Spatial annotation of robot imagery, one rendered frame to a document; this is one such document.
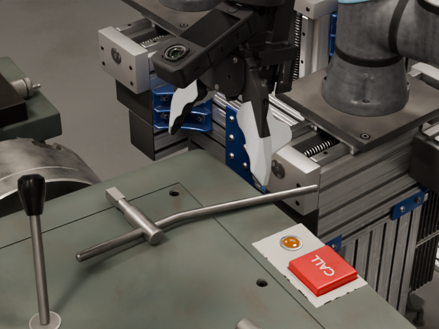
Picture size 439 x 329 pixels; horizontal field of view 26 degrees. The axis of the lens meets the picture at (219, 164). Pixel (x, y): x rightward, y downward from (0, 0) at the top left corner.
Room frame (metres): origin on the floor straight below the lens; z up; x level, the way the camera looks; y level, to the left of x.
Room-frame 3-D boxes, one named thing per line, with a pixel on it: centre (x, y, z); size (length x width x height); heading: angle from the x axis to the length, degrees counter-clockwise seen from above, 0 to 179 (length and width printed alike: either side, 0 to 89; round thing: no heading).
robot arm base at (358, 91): (1.42, -0.25, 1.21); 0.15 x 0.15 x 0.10
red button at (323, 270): (0.85, -0.12, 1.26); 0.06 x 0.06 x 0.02; 32
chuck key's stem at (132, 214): (0.95, 0.11, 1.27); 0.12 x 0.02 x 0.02; 36
